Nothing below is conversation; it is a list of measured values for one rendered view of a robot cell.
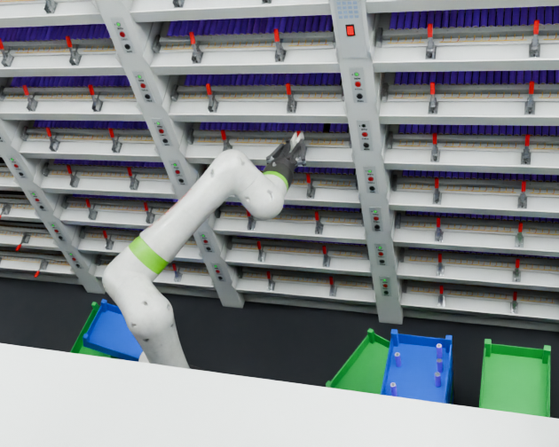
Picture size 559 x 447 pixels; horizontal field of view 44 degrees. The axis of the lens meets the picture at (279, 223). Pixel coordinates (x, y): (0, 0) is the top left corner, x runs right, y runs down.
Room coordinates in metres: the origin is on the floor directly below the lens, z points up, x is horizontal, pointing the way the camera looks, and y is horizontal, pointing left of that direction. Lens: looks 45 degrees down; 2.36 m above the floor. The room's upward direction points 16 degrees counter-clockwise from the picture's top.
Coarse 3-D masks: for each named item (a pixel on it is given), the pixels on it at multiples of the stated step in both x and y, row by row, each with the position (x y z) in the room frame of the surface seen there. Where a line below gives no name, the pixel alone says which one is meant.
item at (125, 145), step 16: (32, 128) 2.29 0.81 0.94; (48, 128) 2.20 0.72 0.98; (64, 128) 2.25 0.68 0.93; (80, 128) 2.21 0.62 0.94; (96, 128) 2.18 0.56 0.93; (112, 128) 2.09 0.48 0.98; (128, 128) 2.12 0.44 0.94; (144, 128) 2.09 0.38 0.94; (16, 144) 2.25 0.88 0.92; (32, 144) 2.25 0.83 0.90; (48, 144) 2.22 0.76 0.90; (64, 144) 2.19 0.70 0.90; (80, 144) 2.16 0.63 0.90; (96, 144) 2.13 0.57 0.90; (112, 144) 2.11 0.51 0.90; (128, 144) 2.08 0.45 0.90; (144, 144) 2.05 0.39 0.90; (96, 160) 2.11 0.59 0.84; (112, 160) 2.08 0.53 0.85; (128, 160) 2.05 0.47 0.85; (144, 160) 2.02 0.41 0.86; (160, 160) 1.99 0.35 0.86
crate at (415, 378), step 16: (400, 336) 1.33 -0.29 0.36; (416, 336) 1.30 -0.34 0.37; (448, 336) 1.25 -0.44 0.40; (400, 352) 1.29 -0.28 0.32; (416, 352) 1.28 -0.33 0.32; (432, 352) 1.26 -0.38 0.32; (448, 352) 1.24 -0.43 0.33; (400, 368) 1.23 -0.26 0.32; (416, 368) 1.22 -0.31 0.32; (432, 368) 1.20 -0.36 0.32; (448, 368) 1.16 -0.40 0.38; (384, 384) 1.17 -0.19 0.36; (400, 384) 1.18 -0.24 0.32; (416, 384) 1.16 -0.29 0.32; (432, 384) 1.15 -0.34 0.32; (432, 400) 1.09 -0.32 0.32
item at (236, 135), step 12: (204, 132) 1.97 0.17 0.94; (216, 132) 1.95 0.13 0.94; (228, 132) 1.93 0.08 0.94; (240, 132) 1.91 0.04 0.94; (252, 132) 1.89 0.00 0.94; (264, 132) 1.87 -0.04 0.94; (276, 132) 1.86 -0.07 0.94; (288, 132) 1.84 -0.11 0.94; (312, 132) 1.80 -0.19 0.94; (312, 144) 1.78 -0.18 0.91; (324, 144) 1.76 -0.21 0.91
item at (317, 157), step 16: (192, 128) 2.03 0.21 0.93; (192, 144) 1.97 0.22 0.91; (272, 144) 1.84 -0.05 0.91; (336, 144) 1.75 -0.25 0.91; (192, 160) 1.93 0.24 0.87; (208, 160) 1.90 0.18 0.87; (256, 160) 1.82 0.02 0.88; (320, 160) 1.72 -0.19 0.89; (336, 160) 1.70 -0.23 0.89; (352, 160) 1.67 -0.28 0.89
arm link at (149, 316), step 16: (128, 288) 1.25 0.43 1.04; (144, 288) 1.24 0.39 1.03; (128, 304) 1.20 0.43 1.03; (144, 304) 1.18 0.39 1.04; (160, 304) 1.18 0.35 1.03; (128, 320) 1.17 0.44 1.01; (144, 320) 1.14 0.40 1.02; (160, 320) 1.14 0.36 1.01; (144, 336) 1.13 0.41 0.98; (160, 336) 1.13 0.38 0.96; (176, 336) 1.17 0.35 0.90; (144, 352) 1.16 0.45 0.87; (160, 352) 1.13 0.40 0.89; (176, 352) 1.15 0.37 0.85
